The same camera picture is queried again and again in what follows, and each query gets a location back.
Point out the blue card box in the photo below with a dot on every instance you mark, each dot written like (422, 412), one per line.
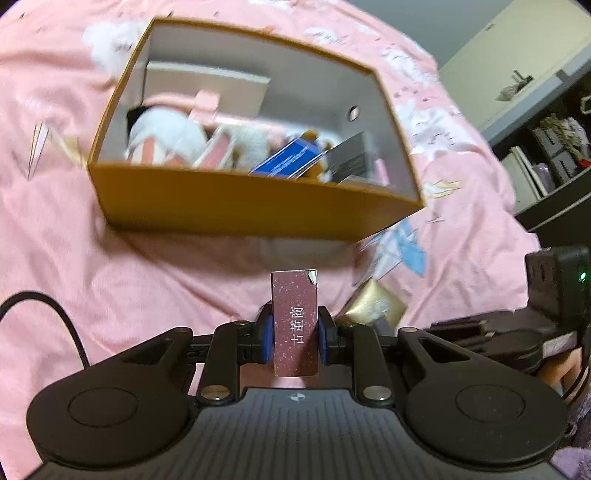
(286, 159)

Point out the duck plush toy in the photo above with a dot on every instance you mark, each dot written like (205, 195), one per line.
(318, 171)

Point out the pale wardrobe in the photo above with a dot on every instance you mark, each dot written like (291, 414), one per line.
(508, 46)

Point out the pink striped white plush toy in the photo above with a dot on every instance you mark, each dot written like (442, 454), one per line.
(161, 131)

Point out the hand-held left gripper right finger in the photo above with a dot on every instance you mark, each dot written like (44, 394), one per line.
(324, 339)

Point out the pink plastic clip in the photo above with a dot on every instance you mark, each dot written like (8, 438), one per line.
(205, 101)

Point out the pink printed blanket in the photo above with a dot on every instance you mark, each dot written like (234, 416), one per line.
(69, 230)

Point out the purple fuzzy cloth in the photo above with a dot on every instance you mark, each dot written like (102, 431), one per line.
(575, 464)

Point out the dark shelf with books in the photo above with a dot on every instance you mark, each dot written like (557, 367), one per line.
(554, 207)

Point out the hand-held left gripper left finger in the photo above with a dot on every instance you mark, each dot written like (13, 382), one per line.
(264, 339)

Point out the long white box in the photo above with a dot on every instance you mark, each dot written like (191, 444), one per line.
(207, 81)

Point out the brown palette box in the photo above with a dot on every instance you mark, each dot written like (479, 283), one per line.
(295, 323)

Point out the gold packet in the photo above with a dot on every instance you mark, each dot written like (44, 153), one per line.
(374, 304)

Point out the crocheted bunny toy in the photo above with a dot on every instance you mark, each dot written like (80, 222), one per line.
(244, 143)

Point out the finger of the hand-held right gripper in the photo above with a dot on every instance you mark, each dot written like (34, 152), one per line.
(503, 350)
(480, 325)

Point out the orange cardboard box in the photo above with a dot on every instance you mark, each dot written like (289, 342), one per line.
(240, 203)

